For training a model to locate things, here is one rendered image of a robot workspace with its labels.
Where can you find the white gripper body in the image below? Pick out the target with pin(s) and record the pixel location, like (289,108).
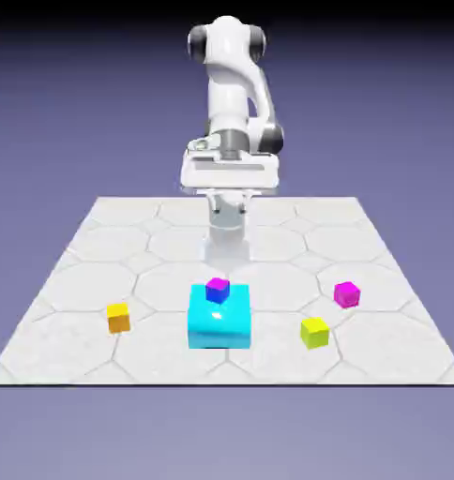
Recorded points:
(230,176)

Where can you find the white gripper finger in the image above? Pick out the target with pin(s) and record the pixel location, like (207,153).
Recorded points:
(215,204)
(242,204)

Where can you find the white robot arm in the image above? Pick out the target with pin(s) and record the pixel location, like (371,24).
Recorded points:
(227,75)

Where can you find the small blue cube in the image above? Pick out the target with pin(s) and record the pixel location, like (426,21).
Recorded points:
(216,293)

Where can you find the small magenta cube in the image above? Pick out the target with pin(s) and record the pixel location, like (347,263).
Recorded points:
(346,295)

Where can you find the small yellow-green cube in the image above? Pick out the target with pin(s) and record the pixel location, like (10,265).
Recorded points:
(314,333)

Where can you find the small orange cube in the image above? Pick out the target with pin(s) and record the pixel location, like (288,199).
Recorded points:
(118,319)

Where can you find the large cyan box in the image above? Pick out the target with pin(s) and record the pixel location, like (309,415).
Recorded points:
(219,322)

